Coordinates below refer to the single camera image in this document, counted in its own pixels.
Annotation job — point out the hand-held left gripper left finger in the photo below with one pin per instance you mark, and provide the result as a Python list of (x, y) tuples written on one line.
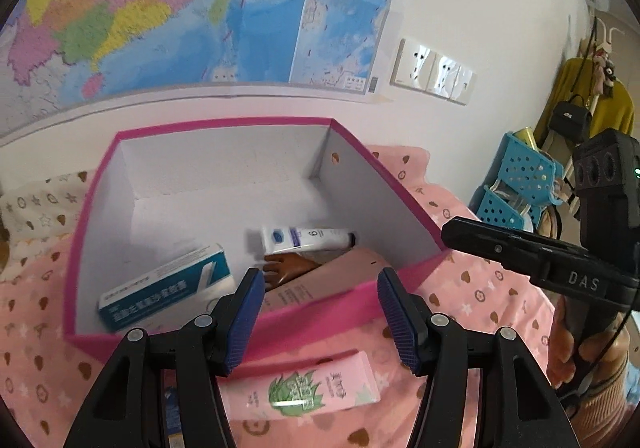
[(245, 323)]

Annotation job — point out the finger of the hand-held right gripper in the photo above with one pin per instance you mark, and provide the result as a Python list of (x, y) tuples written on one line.
[(480, 238)]

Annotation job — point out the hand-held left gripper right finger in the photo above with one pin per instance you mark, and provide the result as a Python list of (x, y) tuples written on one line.
[(400, 323)]

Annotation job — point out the brown wooden massage comb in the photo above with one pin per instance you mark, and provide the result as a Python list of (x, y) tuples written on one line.
[(290, 268)]

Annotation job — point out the large peach tube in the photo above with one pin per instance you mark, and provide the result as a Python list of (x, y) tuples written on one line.
[(345, 278)]

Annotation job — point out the pink cardboard box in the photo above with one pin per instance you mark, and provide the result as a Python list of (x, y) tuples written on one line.
[(320, 323)]

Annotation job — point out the teal and white medicine box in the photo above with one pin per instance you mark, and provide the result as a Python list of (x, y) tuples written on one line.
[(165, 293)]

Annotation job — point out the pink tube with green print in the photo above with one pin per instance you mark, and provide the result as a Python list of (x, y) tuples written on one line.
[(310, 388)]

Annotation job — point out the white tube with blue label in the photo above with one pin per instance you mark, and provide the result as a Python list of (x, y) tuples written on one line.
[(300, 238)]

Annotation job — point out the person's right forearm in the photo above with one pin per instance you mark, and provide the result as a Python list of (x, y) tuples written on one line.
[(600, 413)]

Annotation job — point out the person's right hand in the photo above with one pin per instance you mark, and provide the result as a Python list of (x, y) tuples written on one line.
[(560, 353)]

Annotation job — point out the blue perforated plastic basket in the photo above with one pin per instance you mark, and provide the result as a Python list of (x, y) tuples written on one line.
[(530, 173), (500, 210)]

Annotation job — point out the pink printed blanket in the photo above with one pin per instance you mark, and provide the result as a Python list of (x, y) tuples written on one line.
[(475, 288)]

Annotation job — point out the yellow garment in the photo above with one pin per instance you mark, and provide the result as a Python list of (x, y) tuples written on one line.
[(612, 113)]

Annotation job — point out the black handbag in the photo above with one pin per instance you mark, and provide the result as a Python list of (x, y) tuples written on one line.
[(570, 120)]

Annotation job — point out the gold foil packet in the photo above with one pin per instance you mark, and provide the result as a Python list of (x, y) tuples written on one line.
[(526, 138)]

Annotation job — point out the white coat rack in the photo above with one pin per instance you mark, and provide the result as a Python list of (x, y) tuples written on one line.
[(602, 35)]

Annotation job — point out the white wall socket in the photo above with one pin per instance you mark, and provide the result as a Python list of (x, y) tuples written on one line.
[(444, 74), (464, 84), (412, 63)]

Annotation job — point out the wall map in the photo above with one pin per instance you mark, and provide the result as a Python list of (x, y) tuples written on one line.
[(150, 3)]

